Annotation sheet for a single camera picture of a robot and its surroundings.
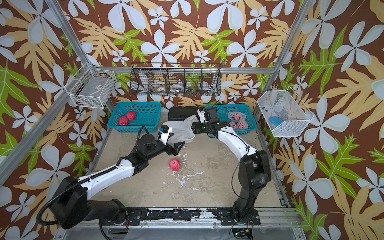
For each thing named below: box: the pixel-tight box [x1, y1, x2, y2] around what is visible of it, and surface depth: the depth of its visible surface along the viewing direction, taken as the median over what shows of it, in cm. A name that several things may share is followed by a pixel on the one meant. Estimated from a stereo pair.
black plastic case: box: [168, 106, 199, 121], surface depth 117 cm
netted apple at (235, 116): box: [227, 111, 247, 122], surface depth 113 cm
